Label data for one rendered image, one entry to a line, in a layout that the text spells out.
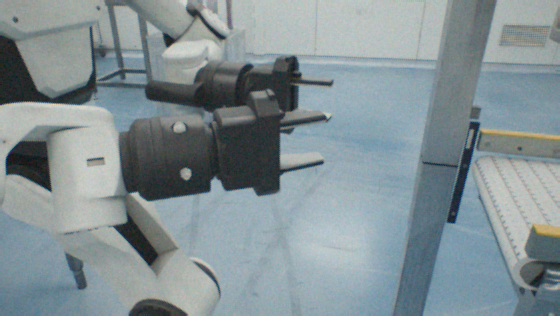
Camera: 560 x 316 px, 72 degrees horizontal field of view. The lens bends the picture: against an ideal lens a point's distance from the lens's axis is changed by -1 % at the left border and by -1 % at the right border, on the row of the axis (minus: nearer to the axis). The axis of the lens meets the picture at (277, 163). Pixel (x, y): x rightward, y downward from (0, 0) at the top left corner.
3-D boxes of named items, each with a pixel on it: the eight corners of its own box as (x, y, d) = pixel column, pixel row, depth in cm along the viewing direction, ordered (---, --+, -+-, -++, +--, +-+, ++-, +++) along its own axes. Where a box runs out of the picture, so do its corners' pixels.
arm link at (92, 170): (160, 105, 38) (30, 117, 35) (175, 215, 37) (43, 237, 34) (163, 129, 48) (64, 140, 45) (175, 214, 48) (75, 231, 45)
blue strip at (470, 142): (446, 223, 71) (470, 121, 62) (446, 221, 72) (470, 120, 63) (455, 224, 71) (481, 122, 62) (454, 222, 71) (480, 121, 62)
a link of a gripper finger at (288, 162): (316, 149, 49) (268, 156, 47) (326, 160, 46) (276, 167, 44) (315, 161, 49) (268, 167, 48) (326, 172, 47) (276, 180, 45)
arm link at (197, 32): (192, 99, 79) (208, 73, 96) (226, 64, 76) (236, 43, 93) (151, 62, 76) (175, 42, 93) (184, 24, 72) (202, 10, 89)
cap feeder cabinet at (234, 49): (158, 131, 319) (144, 36, 285) (184, 109, 369) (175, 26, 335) (231, 136, 309) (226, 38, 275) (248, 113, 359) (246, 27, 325)
